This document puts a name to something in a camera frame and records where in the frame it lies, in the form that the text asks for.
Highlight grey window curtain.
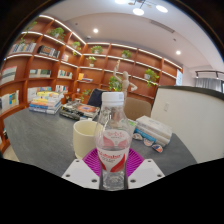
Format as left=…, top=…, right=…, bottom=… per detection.
left=194, top=77, right=223, bottom=93

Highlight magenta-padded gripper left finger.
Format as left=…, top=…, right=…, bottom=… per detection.
left=61, top=148, right=101, bottom=191

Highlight clear plastic water bottle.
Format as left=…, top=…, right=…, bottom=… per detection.
left=94, top=91, right=133, bottom=192

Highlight black track light rail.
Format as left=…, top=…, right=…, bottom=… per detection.
left=194, top=69, right=224, bottom=80

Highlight wooden wall shelf unit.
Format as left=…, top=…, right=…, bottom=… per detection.
left=0, top=13, right=184, bottom=154

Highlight tan upholstered chair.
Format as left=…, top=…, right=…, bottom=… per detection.
left=123, top=96, right=153, bottom=122

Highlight ceiling air vent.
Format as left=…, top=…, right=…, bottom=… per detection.
left=149, top=19, right=176, bottom=34

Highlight white counter with dark top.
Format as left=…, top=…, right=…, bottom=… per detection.
left=150, top=85, right=224, bottom=164

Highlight dark magazine stack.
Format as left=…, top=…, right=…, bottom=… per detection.
left=59, top=100, right=101, bottom=121

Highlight wooden artist mannequin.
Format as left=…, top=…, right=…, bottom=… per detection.
left=112, top=59, right=138, bottom=101

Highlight colourful book stack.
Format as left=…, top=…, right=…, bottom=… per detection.
left=28, top=91, right=64, bottom=115

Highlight dark blue chair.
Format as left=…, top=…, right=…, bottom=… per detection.
left=86, top=88, right=108, bottom=108

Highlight round ceiling lights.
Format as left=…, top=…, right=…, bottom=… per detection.
left=93, top=0, right=183, bottom=56

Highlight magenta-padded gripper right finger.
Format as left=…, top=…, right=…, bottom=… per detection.
left=126, top=148, right=166, bottom=190

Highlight white book stack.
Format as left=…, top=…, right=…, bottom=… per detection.
left=133, top=115, right=173, bottom=148

